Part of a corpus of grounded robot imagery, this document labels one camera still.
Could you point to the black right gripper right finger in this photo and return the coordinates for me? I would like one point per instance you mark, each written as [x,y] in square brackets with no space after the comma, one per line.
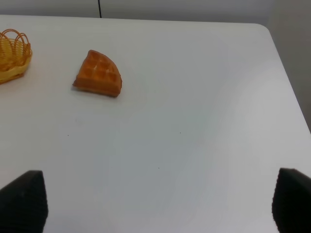
[291,205]

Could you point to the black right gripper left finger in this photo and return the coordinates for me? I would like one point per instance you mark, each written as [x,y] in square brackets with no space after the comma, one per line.
[23,204]

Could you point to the yellow woven basket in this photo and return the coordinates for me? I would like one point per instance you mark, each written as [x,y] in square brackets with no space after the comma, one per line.
[15,55]

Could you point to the orange waffle piece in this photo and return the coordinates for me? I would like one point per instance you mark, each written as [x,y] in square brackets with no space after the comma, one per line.
[99,75]

